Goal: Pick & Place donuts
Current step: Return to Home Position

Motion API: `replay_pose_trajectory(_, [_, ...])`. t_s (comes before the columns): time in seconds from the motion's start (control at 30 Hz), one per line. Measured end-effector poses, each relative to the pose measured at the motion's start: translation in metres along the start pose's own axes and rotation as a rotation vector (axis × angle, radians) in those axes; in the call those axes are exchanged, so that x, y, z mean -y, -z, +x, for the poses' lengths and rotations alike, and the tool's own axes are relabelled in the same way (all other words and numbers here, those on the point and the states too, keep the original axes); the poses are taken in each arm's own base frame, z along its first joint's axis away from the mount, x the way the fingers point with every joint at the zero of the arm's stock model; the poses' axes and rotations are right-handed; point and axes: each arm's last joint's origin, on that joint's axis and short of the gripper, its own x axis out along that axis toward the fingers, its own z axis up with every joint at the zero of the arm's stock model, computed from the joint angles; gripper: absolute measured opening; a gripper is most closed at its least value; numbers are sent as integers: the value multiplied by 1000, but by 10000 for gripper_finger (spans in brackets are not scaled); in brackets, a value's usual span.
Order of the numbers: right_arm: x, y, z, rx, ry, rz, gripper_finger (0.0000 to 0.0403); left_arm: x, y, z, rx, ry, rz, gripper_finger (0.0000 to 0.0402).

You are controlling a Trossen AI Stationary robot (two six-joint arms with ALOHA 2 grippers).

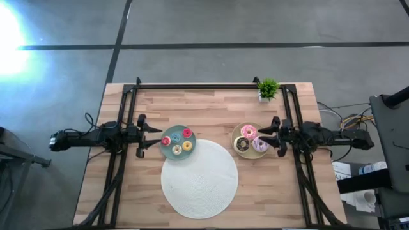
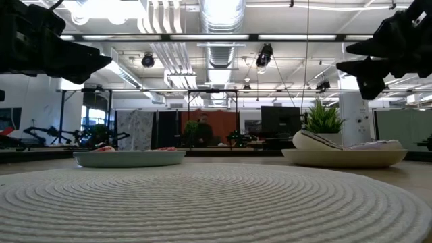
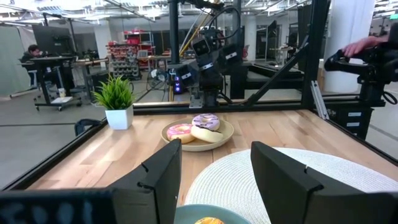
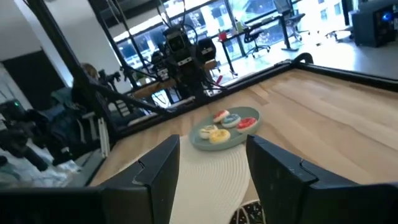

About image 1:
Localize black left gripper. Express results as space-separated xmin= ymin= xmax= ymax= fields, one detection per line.
xmin=125 ymin=113 xmax=163 ymax=159

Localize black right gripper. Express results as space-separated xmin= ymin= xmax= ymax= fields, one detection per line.
xmin=258 ymin=116 xmax=302 ymax=158

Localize large lilac frosted donut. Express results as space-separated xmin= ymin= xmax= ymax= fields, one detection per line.
xmin=252 ymin=136 xmax=270 ymax=153

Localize large pink frosted donut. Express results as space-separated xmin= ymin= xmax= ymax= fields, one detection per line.
xmin=240 ymin=124 xmax=258 ymax=141

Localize large chocolate frosted donut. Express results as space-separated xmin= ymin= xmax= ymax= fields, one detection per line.
xmin=233 ymin=136 xmax=251 ymax=153

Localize green round plate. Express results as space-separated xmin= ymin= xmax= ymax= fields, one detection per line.
xmin=158 ymin=125 xmax=197 ymax=161

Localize beige round plate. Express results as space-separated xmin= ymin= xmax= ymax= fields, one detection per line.
xmin=231 ymin=121 xmax=270 ymax=160

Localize green plant in white pot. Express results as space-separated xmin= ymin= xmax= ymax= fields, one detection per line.
xmin=256 ymin=77 xmax=281 ymax=104

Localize white round woven placemat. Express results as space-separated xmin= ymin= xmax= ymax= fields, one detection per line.
xmin=160 ymin=138 xmax=239 ymax=220

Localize white paper sheets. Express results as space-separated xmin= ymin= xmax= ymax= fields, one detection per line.
xmin=332 ymin=161 xmax=352 ymax=180

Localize black cart bar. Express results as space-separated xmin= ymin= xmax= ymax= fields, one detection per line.
xmin=337 ymin=169 xmax=392 ymax=194

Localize white plastic bottle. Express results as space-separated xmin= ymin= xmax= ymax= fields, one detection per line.
xmin=358 ymin=161 xmax=388 ymax=175

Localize white paper cup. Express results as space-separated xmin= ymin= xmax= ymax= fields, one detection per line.
xmin=353 ymin=190 xmax=377 ymax=213

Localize grey equipment cart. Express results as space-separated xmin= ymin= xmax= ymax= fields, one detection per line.
xmin=369 ymin=94 xmax=409 ymax=194

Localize black pole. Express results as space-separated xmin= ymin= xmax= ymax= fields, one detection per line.
xmin=383 ymin=86 xmax=409 ymax=108

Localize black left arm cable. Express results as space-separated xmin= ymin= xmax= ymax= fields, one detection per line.
xmin=63 ymin=112 xmax=111 ymax=135

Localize black aluminium table frame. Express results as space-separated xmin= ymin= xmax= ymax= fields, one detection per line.
xmin=76 ymin=76 xmax=349 ymax=229

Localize yellow and black cable bundle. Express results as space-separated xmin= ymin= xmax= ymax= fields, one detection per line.
xmin=318 ymin=101 xmax=375 ymax=129

